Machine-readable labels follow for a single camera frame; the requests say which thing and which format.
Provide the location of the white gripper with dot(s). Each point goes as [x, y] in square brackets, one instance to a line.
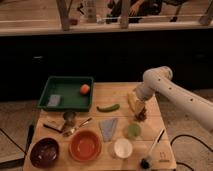
[138, 106]

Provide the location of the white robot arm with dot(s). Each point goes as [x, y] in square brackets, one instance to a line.
[159, 80]

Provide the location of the green plastic cup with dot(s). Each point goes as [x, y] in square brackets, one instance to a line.
[133, 131]

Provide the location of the white cup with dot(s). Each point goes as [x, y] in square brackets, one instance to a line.
[122, 148]

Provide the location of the small metal cup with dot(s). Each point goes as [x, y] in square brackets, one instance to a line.
[69, 118]

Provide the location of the yellow banana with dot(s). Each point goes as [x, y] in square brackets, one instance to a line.
[131, 101]

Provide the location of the dark red grapes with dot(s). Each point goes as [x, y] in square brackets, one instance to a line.
[141, 116]

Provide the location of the grey folded cloth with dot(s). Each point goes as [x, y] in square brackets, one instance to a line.
[107, 128]

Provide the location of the orange fruit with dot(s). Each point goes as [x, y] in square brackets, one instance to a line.
[84, 89]

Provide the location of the orange bowl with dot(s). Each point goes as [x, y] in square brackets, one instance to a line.
[85, 146]

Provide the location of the green plastic tray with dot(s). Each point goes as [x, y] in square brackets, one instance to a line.
[68, 87]

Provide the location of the grey sponge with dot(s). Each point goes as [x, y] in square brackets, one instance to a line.
[54, 100]

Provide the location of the dark brown bowl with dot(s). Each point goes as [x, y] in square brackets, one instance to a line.
[44, 153]

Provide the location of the black handled brush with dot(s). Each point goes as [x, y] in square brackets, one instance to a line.
[145, 163]

